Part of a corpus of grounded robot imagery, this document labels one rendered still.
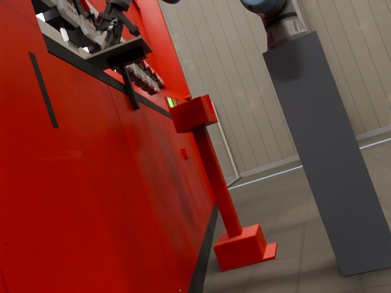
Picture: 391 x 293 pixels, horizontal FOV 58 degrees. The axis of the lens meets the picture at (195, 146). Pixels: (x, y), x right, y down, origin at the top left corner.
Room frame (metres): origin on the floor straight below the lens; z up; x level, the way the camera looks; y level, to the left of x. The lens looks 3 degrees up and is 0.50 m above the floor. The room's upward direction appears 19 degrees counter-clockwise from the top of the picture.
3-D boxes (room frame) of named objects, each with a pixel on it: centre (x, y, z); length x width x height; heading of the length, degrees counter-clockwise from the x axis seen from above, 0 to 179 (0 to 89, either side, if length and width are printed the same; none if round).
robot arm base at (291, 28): (1.21, -0.42, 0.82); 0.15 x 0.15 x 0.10
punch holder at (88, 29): (1.53, 0.31, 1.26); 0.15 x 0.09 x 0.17; 175
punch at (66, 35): (1.35, 0.32, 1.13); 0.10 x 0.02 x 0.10; 175
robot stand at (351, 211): (1.21, -0.42, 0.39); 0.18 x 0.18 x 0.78; 71
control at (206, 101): (1.68, -0.04, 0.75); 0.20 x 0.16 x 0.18; 164
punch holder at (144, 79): (2.52, 0.22, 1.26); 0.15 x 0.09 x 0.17; 175
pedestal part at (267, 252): (1.67, -0.07, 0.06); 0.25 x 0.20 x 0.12; 74
